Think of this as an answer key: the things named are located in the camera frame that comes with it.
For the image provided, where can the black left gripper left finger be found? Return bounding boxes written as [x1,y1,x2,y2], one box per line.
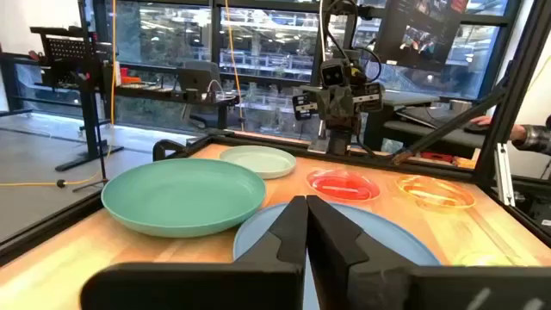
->
[80,195,309,310]

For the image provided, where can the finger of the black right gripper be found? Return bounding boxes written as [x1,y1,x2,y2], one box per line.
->
[319,87,341,122]
[338,86,358,121]

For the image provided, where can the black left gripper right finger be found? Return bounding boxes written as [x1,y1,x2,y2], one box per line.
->
[306,195,551,310]

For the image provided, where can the orange transparent plastic plate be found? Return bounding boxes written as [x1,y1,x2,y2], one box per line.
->
[395,174,476,212]

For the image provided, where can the person's forearm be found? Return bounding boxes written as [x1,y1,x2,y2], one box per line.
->
[509,115,551,157]

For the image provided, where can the large blue plastic plate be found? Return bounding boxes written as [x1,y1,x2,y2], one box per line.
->
[232,201,441,310]

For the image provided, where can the red transparent plastic plate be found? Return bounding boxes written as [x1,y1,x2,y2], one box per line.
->
[306,168,381,203]

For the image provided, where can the dark computer desk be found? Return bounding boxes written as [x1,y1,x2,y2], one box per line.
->
[363,90,490,161]

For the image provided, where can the small pale green plate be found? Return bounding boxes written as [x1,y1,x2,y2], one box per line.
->
[219,145,297,180]

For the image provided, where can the red flat tool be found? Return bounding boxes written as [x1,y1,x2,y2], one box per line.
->
[419,151,454,164]

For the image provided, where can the black computer mouse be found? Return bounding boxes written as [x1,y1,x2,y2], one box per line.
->
[462,122,491,135]

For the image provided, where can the large green plastic plate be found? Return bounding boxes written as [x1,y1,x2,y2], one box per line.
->
[101,158,267,239]

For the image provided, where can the grey office chair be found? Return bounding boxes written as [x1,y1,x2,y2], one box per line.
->
[176,59,242,130]

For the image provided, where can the yellow-green transparent plastic plate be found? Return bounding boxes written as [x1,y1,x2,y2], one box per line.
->
[454,251,514,267]

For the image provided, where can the black table clamp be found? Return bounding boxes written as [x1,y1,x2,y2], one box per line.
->
[152,137,203,163]

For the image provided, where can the black cluttered work desk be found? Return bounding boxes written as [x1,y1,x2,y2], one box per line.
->
[115,79,240,130]

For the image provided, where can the orange box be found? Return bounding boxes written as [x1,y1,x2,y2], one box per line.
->
[120,67,142,85]

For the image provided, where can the black standing desk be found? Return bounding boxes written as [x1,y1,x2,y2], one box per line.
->
[0,25,126,173]

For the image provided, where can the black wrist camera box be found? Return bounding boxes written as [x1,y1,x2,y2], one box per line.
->
[320,59,346,88]

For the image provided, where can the wall-mounted black monitor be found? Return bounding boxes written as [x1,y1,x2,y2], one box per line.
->
[373,0,468,72]

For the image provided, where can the black diagonal frame brace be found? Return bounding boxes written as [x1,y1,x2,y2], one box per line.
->
[391,85,509,165]

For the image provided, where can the orange hanging cable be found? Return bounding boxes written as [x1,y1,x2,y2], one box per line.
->
[223,0,245,131]

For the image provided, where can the black aluminium table frame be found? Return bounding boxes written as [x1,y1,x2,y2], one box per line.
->
[0,0,551,266]

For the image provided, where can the white metal bracket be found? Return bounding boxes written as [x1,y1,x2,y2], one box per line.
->
[493,142,517,207]

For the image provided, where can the yellow cable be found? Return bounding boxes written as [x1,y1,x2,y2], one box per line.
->
[0,0,118,189]

